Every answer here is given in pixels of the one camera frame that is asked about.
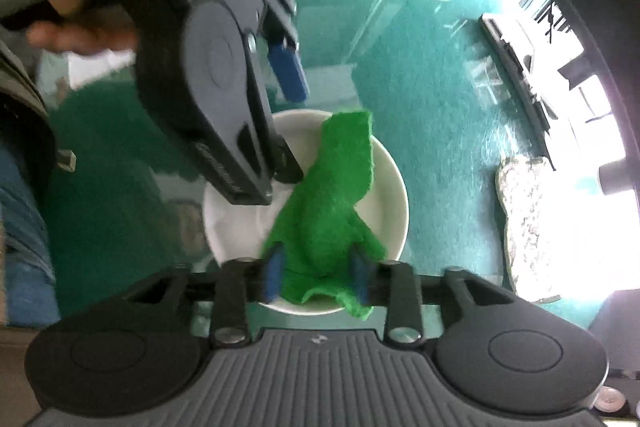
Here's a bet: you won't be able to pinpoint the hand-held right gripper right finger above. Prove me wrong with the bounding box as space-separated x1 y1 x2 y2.
349 248 521 348

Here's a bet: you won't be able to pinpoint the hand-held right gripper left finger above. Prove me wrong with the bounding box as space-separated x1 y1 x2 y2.
121 243 286 349

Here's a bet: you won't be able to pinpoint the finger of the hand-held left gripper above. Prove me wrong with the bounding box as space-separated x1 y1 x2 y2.
192 32 304 206
249 0 310 104

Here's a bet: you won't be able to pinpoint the green cleaning cloth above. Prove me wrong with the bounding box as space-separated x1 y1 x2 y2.
260 109 388 322

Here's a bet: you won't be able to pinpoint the white bowl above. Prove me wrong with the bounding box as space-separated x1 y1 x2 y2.
202 108 410 315

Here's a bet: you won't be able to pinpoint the person's dark jacket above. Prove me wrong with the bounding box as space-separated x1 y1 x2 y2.
0 39 57 188

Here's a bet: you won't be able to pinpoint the silver scouring pad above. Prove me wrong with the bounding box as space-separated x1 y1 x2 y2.
495 156 571 305

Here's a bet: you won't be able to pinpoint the person's blue jeans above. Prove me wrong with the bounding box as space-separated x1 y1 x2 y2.
0 144 62 328

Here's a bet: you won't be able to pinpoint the grey monitor stand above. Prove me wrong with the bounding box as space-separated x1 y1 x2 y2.
597 159 640 198

